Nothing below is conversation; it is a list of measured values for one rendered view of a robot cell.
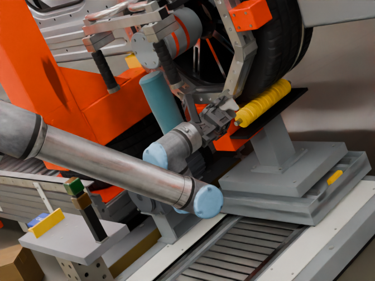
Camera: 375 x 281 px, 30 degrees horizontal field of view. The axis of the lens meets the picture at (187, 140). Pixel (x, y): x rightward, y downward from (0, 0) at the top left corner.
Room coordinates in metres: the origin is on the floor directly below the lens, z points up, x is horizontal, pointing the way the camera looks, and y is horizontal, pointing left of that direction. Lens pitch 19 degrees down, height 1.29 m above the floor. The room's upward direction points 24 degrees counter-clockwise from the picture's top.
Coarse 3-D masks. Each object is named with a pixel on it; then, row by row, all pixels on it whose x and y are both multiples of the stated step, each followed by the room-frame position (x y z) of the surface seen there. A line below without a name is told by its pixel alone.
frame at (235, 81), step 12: (120, 0) 2.44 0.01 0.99; (216, 0) 2.06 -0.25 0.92; (228, 0) 2.09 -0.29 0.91; (120, 12) 2.46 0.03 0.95; (132, 12) 2.47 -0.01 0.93; (228, 12) 2.04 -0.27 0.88; (228, 24) 2.06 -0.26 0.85; (240, 36) 2.05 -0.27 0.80; (252, 36) 2.07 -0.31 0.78; (240, 48) 2.05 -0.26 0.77; (252, 48) 2.06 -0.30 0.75; (240, 60) 2.06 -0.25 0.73; (252, 60) 2.11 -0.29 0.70; (228, 72) 2.13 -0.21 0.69; (240, 72) 2.09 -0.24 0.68; (168, 84) 2.40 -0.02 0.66; (192, 84) 2.38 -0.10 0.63; (228, 84) 2.15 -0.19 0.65; (240, 84) 2.17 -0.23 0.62; (180, 96) 2.36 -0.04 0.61; (204, 96) 2.26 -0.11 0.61; (216, 96) 2.22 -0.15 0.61
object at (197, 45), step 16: (192, 0) 2.38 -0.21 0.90; (208, 0) 2.25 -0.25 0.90; (240, 0) 2.11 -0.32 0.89; (208, 32) 2.35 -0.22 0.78; (224, 32) 2.27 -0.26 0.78; (192, 48) 2.53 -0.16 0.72; (208, 48) 2.54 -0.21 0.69; (224, 48) 2.55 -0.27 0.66; (176, 64) 2.47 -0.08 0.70; (192, 64) 2.47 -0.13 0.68; (208, 64) 2.47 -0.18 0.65; (224, 64) 2.32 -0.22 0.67; (208, 80) 2.37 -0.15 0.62; (224, 80) 2.32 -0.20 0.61
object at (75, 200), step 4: (80, 196) 1.87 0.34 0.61; (84, 196) 1.88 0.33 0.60; (88, 196) 1.88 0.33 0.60; (72, 200) 1.89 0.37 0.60; (76, 200) 1.86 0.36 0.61; (80, 200) 1.87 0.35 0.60; (84, 200) 1.87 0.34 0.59; (88, 200) 1.88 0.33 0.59; (76, 204) 1.87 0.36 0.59; (80, 204) 1.86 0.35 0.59; (84, 204) 1.87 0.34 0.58; (88, 204) 1.88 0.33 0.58; (76, 208) 1.89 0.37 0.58; (80, 208) 1.87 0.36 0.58; (84, 208) 1.87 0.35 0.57
